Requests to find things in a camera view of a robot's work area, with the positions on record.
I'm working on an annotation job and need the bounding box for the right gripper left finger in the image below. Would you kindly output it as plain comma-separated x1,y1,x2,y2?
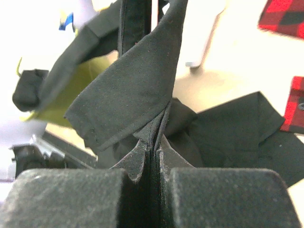
0,141,151,228

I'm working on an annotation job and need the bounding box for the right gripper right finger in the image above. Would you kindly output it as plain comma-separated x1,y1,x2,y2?
156,138,301,228

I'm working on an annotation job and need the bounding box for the red black plaid shirt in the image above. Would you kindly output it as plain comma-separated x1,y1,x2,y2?
258,0,304,134

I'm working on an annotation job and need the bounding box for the olive green laundry basket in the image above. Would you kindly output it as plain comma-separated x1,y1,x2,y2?
12,57,110,127

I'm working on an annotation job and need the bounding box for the white metal clothes rack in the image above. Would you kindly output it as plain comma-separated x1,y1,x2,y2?
185,7,224,68

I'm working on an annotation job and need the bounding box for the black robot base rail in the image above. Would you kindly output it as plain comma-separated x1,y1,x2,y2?
10,132,97,177

